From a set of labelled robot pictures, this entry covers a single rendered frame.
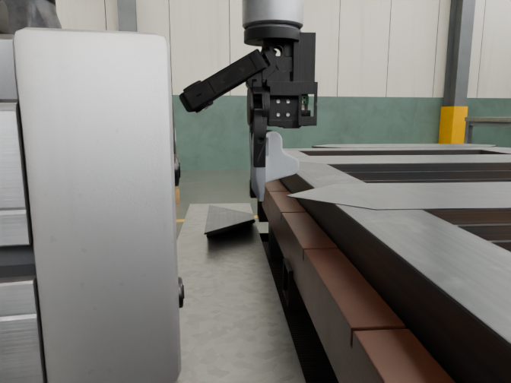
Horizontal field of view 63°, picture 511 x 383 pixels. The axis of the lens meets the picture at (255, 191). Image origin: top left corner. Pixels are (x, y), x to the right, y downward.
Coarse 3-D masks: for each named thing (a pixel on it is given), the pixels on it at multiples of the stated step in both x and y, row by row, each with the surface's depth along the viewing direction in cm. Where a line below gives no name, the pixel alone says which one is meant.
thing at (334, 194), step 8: (336, 184) 64; (312, 192) 57; (320, 192) 57; (328, 192) 57; (336, 192) 57; (344, 192) 57; (320, 200) 52; (328, 200) 52; (336, 200) 52; (344, 200) 52; (352, 200) 52; (360, 200) 52; (368, 208) 48; (376, 208) 48
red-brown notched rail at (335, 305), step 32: (288, 192) 81; (288, 224) 58; (288, 256) 58; (320, 256) 45; (320, 288) 39; (352, 288) 37; (320, 320) 39; (352, 320) 31; (384, 320) 31; (352, 352) 30; (384, 352) 27; (416, 352) 27
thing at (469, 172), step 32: (320, 224) 58; (352, 224) 44; (480, 224) 48; (352, 256) 44; (384, 256) 35; (384, 288) 35; (416, 288) 29; (416, 320) 29; (448, 320) 25; (448, 352) 25; (480, 352) 22
